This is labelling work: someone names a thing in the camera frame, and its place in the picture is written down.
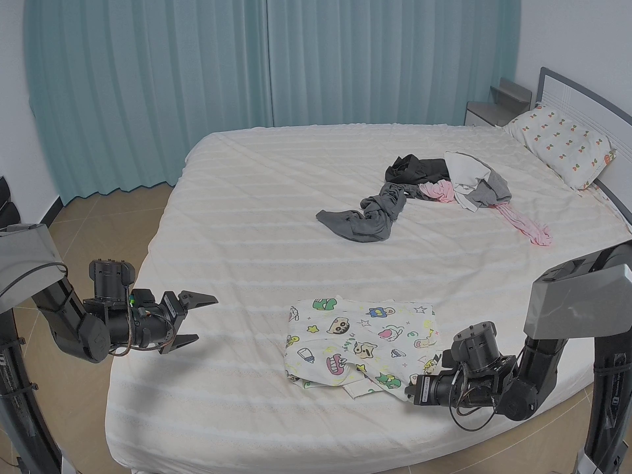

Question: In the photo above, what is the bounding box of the white printed pillow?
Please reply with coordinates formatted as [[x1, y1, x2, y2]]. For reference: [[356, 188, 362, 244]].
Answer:
[[503, 104, 618, 190]]

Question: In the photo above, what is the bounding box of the dark grey garment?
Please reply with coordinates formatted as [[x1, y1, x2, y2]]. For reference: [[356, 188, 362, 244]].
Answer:
[[316, 182, 408, 243]]

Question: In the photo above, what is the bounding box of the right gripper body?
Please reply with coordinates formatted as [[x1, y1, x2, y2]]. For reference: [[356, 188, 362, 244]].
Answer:
[[412, 369, 467, 408]]

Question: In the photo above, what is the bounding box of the white printed pyjama top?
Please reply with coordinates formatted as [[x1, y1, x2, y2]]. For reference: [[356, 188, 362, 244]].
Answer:
[[284, 297, 445, 400]]

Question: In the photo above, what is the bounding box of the pink garment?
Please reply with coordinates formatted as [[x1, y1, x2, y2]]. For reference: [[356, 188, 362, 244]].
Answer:
[[420, 180, 554, 248]]

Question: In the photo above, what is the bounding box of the bed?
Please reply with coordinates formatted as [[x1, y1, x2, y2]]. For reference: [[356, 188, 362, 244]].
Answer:
[[105, 67, 632, 468]]

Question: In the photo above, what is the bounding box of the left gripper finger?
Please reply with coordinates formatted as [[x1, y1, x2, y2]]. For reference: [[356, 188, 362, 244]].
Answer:
[[170, 334, 200, 354], [178, 290, 219, 311]]

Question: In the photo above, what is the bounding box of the grey bedside table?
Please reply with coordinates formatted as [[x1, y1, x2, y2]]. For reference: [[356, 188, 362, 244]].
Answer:
[[465, 78, 533, 127]]

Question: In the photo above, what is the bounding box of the black garment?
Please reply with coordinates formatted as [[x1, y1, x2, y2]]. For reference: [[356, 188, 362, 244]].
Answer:
[[385, 154, 451, 187]]

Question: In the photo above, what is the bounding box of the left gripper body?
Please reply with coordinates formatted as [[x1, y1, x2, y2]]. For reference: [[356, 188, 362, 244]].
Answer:
[[132, 292, 191, 354]]

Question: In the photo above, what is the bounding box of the white and grey garment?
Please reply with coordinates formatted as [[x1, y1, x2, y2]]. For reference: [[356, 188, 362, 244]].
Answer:
[[443, 151, 513, 211]]

